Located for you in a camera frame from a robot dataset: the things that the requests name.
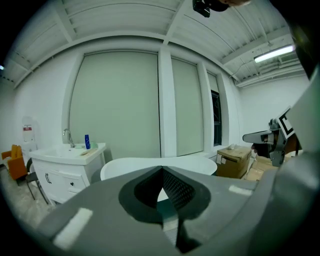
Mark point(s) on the pale green soap dish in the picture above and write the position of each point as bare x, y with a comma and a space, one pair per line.
80, 146

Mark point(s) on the narrow grey roller blind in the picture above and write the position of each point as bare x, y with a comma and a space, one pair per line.
213, 82

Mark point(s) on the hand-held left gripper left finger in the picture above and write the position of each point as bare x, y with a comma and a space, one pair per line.
100, 215

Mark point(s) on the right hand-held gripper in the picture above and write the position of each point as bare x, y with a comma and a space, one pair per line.
282, 135

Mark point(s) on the wooden brush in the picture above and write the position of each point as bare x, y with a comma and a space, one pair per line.
88, 152

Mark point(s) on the medium grey roller blind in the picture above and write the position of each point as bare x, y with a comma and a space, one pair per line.
187, 107

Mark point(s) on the pale green cup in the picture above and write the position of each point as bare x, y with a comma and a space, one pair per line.
93, 145

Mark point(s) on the black head-mounted camera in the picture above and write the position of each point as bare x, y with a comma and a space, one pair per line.
201, 7

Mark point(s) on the fluorescent ceiling light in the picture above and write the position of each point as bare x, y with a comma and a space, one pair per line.
273, 53

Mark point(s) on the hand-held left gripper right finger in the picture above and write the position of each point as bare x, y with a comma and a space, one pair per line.
225, 215

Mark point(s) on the orange armchair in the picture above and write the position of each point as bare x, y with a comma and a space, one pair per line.
15, 162

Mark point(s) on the blue bottle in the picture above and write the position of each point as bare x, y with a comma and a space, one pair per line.
87, 142

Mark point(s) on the wide grey roller blind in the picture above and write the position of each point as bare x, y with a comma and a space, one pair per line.
115, 105

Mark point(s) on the white bathtub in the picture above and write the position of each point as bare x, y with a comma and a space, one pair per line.
180, 166

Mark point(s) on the black metal chair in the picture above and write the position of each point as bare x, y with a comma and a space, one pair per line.
33, 177

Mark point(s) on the flattened cardboard boxes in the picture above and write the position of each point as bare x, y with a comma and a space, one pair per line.
262, 167

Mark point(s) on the chrome faucet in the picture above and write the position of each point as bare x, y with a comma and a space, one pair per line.
68, 137

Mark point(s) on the brown cardboard box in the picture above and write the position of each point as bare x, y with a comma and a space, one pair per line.
232, 162

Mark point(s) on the white vanity cabinet with sink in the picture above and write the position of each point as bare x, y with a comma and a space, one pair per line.
65, 170

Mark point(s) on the dark window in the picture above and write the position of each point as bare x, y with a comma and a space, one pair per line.
216, 117

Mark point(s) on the white water dispenser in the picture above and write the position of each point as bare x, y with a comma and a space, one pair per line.
29, 135

